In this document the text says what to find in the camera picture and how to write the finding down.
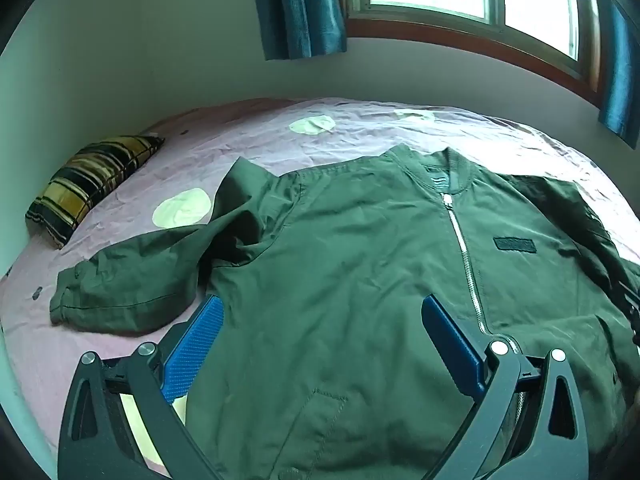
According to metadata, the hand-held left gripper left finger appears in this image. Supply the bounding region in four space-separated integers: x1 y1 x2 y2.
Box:
57 294 226 480

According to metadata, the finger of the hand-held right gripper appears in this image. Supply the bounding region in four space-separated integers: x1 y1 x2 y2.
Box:
617 280 640 348

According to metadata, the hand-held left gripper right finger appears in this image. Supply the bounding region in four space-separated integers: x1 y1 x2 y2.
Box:
421 294 591 480

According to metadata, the green zip jacket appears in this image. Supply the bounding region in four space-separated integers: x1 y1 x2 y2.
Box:
49 145 640 480

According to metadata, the yellow black plaid pillow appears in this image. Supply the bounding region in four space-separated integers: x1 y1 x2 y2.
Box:
26 135 166 250

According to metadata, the pink dotted bed sheet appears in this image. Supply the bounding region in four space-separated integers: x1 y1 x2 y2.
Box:
0 97 640 480

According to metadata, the narrow teal curtain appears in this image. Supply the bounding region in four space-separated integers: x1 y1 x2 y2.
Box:
595 0 640 150

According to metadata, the wide teal curtain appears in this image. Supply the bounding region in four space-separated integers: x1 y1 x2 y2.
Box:
250 0 348 61

